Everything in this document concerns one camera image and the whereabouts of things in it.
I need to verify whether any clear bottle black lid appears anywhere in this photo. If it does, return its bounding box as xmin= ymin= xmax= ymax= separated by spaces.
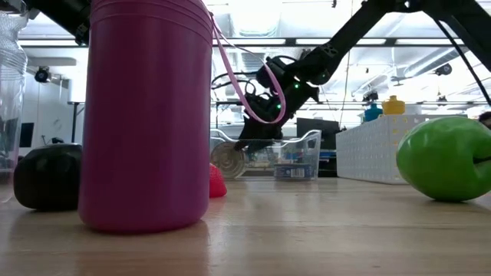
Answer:
xmin=0 ymin=0 xmax=31 ymax=204

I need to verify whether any white perforated basket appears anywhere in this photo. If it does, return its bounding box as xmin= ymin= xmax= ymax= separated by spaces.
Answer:
xmin=335 ymin=113 xmax=470 ymax=186

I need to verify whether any small black monitor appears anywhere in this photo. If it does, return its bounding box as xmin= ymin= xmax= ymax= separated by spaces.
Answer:
xmin=19 ymin=122 xmax=35 ymax=149

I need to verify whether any magenta plastic water bottle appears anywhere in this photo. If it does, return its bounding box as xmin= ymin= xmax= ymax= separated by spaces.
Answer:
xmin=78 ymin=0 xmax=288 ymax=235

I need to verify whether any silver tuna can blue label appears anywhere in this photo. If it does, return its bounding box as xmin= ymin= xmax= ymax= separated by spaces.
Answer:
xmin=273 ymin=163 xmax=315 ymax=181

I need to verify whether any black metal table frame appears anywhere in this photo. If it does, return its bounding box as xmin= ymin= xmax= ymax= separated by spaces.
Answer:
xmin=214 ymin=100 xmax=274 ymax=133
xmin=68 ymin=100 xmax=87 ymax=145

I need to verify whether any black frame bar with lights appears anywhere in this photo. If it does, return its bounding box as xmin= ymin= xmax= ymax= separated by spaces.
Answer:
xmin=17 ymin=37 xmax=491 ymax=48

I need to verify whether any clear plastic bin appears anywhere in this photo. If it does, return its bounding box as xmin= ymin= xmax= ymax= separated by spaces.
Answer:
xmin=209 ymin=129 xmax=323 ymax=182

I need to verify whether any gold-lid can red label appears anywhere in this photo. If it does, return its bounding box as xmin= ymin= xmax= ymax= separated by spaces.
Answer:
xmin=209 ymin=140 xmax=248 ymax=179

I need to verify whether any blue plastic bottle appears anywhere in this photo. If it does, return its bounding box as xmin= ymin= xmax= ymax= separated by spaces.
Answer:
xmin=363 ymin=102 xmax=384 ymax=123

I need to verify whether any green apple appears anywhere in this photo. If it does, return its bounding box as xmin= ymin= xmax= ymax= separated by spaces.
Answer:
xmin=395 ymin=117 xmax=491 ymax=203

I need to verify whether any black computer monitor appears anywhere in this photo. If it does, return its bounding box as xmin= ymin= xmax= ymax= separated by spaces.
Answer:
xmin=295 ymin=117 xmax=341 ymax=151

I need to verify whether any black plum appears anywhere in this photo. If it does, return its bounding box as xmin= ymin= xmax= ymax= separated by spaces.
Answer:
xmin=13 ymin=143 xmax=84 ymax=212

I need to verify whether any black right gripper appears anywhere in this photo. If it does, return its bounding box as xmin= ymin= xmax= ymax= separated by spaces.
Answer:
xmin=234 ymin=57 xmax=319 ymax=160

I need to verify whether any small red strawberry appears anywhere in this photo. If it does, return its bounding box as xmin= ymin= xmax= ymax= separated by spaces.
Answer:
xmin=209 ymin=163 xmax=228 ymax=199

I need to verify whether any yellow plastic bottle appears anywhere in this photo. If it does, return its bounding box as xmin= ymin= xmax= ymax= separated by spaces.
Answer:
xmin=381 ymin=94 xmax=407 ymax=116

